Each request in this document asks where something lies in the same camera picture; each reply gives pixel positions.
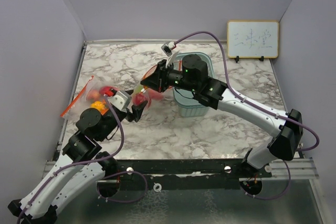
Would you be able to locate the clear bag orange zipper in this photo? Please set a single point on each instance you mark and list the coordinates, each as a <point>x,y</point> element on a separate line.
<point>80,102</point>

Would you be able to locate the orange tangerine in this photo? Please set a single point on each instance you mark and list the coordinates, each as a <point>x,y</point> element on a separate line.
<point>93,95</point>

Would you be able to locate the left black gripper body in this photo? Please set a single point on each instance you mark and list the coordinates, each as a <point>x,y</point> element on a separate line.
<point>112,125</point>

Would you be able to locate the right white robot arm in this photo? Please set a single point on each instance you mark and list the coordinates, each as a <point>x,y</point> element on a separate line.
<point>284,128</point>

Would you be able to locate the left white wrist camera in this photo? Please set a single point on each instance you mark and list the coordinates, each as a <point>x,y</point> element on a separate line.
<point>120,100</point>

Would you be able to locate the red apple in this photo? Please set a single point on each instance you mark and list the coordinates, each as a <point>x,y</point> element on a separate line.
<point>139,98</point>

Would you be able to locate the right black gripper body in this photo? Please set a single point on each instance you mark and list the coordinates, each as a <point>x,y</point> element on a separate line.
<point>175,79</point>

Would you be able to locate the small whiteboard wooden frame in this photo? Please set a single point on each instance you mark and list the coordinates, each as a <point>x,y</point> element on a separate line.
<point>252,39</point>

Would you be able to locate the yellow orange fruit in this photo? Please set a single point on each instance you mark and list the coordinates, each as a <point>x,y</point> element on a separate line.
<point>100,106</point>

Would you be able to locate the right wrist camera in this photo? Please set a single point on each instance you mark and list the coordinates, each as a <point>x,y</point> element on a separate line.
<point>169,48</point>

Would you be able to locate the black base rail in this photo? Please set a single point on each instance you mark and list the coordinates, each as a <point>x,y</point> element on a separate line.
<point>179,174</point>

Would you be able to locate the green apple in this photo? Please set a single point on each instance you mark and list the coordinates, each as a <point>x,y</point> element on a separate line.
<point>139,87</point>

